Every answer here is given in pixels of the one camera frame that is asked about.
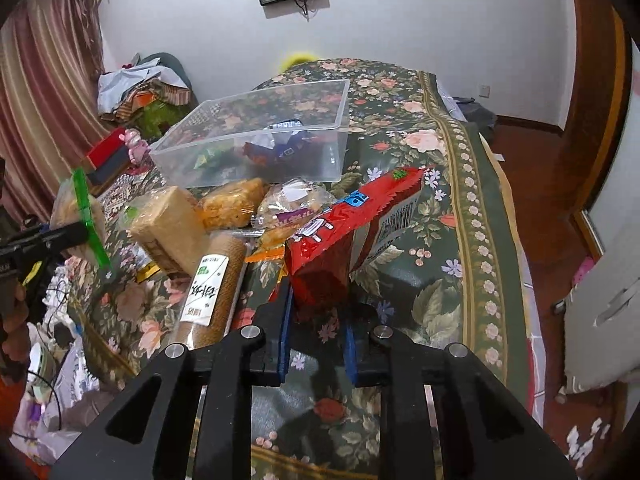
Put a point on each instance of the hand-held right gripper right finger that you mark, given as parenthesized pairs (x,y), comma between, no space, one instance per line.
(350,355)

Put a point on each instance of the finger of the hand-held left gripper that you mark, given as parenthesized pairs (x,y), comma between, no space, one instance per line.
(50,239)

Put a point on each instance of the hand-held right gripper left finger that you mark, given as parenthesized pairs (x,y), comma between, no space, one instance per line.
(286,340)

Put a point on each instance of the red snack packet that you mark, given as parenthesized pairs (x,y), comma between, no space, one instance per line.
(345,225)

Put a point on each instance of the clear plastic storage box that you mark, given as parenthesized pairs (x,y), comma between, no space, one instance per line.
(260,125)

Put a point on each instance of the person's left hand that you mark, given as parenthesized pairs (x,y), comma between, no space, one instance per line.
(15,330)

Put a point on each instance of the clear bag with green clip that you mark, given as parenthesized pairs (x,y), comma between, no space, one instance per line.
(82,210)

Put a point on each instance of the brown grain pack white label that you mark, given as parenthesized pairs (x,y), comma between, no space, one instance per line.
(215,290)

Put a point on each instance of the orange flat packet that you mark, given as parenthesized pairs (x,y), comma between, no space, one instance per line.
(265,255)

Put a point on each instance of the white cup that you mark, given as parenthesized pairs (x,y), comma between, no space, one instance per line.
(41,365)

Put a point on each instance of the red box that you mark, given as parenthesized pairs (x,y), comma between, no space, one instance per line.
(105,152)

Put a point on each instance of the tan block snack packet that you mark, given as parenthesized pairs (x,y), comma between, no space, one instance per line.
(167,225)

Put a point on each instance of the pink toy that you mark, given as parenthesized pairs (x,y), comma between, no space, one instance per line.
(136,145)

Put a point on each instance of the white plastic bag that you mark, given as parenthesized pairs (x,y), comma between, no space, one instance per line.
(65,400)

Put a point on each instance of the clear bread bag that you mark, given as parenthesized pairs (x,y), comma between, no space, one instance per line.
(295,202)

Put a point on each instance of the orange fried snack bag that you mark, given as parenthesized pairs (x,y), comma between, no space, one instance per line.
(232,202)

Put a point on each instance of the striped pink curtain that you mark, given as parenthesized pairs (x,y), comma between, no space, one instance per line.
(45,90)

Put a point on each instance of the floral bedspread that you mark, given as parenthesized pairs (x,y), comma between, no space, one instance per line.
(440,220)

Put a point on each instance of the pile of clothes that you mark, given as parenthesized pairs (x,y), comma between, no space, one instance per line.
(142,90)

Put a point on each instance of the green snack packet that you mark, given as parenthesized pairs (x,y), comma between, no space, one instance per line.
(210,152)

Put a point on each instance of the blue snack packets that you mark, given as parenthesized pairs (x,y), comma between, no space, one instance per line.
(280,147)

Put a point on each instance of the dark bag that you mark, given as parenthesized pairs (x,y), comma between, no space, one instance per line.
(475,115)

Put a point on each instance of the yellow-green fluffy thing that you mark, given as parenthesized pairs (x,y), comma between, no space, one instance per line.
(297,60)

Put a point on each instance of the wall socket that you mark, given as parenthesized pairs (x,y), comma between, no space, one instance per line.
(485,91)

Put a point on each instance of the wooden door frame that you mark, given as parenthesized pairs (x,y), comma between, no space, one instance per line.
(595,110)

